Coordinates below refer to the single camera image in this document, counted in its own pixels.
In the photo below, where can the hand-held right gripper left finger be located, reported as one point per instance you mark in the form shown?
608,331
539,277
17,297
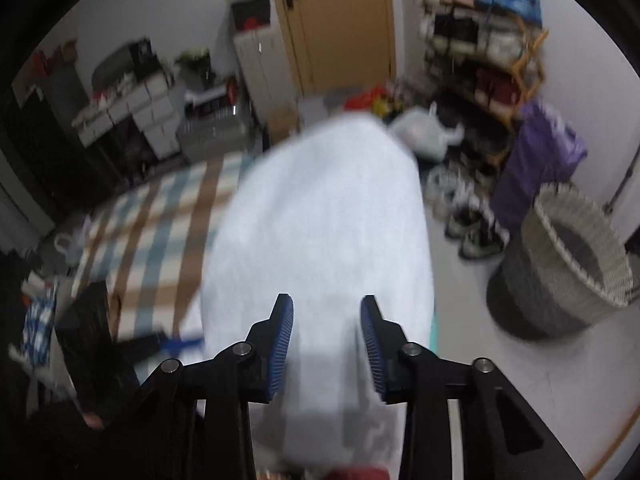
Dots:
280,345

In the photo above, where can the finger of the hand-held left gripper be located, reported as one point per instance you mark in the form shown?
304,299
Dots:
185,345

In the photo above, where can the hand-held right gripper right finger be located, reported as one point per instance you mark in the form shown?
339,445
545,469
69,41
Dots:
372,345

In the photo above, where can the light grey hoodie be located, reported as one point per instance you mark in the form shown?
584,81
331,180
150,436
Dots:
320,220

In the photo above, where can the blue checked cloth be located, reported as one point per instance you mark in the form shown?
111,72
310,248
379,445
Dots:
37,320

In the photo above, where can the small white plastic bag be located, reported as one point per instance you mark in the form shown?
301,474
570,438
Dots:
65,247

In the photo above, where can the checked blanket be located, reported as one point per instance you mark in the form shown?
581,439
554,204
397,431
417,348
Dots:
150,240

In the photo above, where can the red object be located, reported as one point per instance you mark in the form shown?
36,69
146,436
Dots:
360,474

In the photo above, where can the grey sneaker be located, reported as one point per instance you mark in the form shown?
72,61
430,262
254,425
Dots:
482,245
467,222

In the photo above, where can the woven laundry basket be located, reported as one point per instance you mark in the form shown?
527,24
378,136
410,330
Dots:
540,280

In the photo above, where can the white sneaker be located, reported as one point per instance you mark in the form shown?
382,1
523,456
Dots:
467,192

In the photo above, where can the black cabinet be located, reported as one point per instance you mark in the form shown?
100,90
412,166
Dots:
55,145

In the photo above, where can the silver suitcase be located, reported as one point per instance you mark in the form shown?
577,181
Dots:
215,137

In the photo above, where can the large white plastic bag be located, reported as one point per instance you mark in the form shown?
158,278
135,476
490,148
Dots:
425,132

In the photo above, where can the cardboard box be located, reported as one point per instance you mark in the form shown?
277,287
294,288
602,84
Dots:
282,125

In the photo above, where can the white drawer cabinet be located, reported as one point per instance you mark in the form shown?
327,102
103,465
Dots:
155,110

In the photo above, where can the yellow packet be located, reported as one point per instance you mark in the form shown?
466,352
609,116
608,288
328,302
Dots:
382,106

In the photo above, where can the grey bin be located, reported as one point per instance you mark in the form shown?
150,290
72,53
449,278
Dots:
315,107

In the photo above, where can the red bag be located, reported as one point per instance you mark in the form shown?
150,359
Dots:
362,99

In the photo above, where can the purple bag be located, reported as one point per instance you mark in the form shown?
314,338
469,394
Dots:
535,160

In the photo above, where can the dark grey bag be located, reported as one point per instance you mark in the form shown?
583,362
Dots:
120,67

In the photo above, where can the tall white cabinet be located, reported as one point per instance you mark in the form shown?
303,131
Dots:
260,70

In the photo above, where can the green plant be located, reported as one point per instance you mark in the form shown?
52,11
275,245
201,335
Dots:
195,57

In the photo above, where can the thin black stand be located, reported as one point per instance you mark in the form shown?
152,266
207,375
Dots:
622,182

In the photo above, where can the wooden shoe rack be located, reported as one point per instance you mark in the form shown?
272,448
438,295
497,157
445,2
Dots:
480,45

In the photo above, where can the wooden door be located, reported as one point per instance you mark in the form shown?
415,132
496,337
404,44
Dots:
340,25

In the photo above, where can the black and red box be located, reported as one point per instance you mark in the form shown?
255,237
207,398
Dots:
250,12

